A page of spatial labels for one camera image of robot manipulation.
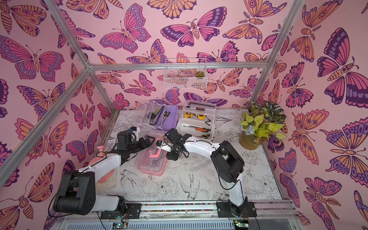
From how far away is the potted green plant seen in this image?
0.81m

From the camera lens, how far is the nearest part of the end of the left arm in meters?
0.68

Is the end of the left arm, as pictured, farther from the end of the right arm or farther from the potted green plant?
the potted green plant

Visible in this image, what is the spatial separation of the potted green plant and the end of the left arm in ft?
1.89

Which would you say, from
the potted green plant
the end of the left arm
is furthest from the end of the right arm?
the potted green plant
